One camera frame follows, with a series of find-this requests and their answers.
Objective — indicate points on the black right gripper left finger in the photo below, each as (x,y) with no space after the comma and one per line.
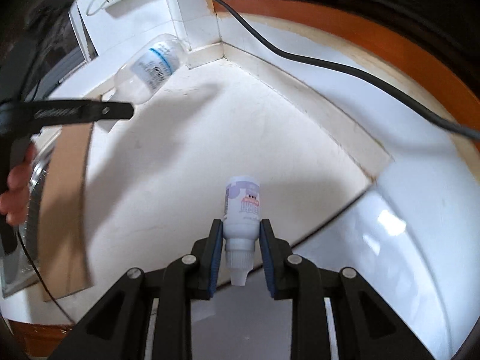
(156,303)

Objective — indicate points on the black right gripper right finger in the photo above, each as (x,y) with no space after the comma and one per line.
(333,306)

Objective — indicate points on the clear plastic water bottle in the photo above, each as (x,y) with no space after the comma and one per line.
(146,72)

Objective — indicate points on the small white dropper bottle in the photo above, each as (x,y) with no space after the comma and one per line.
(241,226)

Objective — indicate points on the person's left hand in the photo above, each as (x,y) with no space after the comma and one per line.
(14,202)

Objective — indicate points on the brown cardboard sheet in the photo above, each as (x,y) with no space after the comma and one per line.
(61,240)

